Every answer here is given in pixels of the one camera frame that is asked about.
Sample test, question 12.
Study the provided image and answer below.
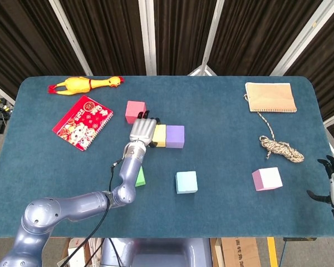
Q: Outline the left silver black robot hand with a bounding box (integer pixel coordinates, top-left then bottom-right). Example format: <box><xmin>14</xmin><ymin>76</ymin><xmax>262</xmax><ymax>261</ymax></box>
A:
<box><xmin>129</xmin><ymin>110</ymin><xmax>161</xmax><ymax>149</ymax></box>

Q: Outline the yellow foam cube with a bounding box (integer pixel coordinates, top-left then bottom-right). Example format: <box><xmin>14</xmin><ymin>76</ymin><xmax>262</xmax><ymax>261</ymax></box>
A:
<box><xmin>151</xmin><ymin>124</ymin><xmax>167</xmax><ymax>148</ymax></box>

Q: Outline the red foam cube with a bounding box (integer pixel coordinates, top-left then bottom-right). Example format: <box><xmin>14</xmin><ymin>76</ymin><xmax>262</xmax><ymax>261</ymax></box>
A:
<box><xmin>125</xmin><ymin>100</ymin><xmax>146</xmax><ymax>125</ymax></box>

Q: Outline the purple foam cube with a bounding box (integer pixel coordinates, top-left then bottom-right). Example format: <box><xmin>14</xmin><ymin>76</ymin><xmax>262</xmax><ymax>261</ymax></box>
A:
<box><xmin>165</xmin><ymin>125</ymin><xmax>185</xmax><ymax>149</ymax></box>

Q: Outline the green foam cube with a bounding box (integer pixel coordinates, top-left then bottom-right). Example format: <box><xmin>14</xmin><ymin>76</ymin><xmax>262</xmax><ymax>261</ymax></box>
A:
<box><xmin>135</xmin><ymin>166</ymin><xmax>146</xmax><ymax>187</ymax></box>

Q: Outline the red spiral notebook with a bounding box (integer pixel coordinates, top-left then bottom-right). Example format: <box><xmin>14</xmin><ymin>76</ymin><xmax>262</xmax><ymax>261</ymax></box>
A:
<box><xmin>52</xmin><ymin>95</ymin><xmax>114</xmax><ymax>152</ymax></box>

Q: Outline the light blue foam cube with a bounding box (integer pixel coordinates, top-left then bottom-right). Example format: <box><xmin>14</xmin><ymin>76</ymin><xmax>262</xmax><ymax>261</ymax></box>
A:
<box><xmin>175</xmin><ymin>171</ymin><xmax>198</xmax><ymax>195</ymax></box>

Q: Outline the pink and white foam cube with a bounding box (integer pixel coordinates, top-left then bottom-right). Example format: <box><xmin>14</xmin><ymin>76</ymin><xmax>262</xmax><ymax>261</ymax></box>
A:
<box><xmin>252</xmin><ymin>167</ymin><xmax>283</xmax><ymax>192</ymax></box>

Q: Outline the yellow rubber chicken toy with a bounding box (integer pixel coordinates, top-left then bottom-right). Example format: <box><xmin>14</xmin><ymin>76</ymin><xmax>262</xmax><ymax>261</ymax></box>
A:
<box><xmin>47</xmin><ymin>76</ymin><xmax>125</xmax><ymax>97</ymax></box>

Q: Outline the dark brown curtain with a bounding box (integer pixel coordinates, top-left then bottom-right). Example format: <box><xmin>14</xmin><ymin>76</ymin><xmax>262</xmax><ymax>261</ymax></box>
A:
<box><xmin>0</xmin><ymin>0</ymin><xmax>334</xmax><ymax>145</ymax></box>

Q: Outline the brown kraft spiral notebook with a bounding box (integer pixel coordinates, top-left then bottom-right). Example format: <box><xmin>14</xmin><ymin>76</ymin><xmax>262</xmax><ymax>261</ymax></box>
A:
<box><xmin>244</xmin><ymin>82</ymin><xmax>298</xmax><ymax>113</ymax></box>

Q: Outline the brown cardboard box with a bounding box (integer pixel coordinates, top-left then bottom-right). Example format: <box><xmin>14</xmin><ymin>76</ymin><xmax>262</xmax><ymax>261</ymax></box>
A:
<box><xmin>221</xmin><ymin>238</ymin><xmax>261</xmax><ymax>267</ymax></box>

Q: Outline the grey-blue robot torso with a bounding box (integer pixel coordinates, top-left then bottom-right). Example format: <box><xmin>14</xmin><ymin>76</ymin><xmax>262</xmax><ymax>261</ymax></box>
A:
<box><xmin>100</xmin><ymin>238</ymin><xmax>212</xmax><ymax>267</ymax></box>

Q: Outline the white cardboard box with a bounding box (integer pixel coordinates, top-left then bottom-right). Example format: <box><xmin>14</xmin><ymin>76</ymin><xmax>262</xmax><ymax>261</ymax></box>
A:
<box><xmin>67</xmin><ymin>238</ymin><xmax>90</xmax><ymax>267</ymax></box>

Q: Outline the beige braided rope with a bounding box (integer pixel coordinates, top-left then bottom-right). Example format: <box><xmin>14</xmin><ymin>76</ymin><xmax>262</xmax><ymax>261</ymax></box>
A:
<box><xmin>243</xmin><ymin>93</ymin><xmax>305</xmax><ymax>164</ymax></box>

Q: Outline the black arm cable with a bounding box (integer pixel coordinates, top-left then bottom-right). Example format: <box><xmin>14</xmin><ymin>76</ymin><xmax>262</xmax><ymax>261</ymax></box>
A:
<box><xmin>57</xmin><ymin>161</ymin><xmax>126</xmax><ymax>267</ymax></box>

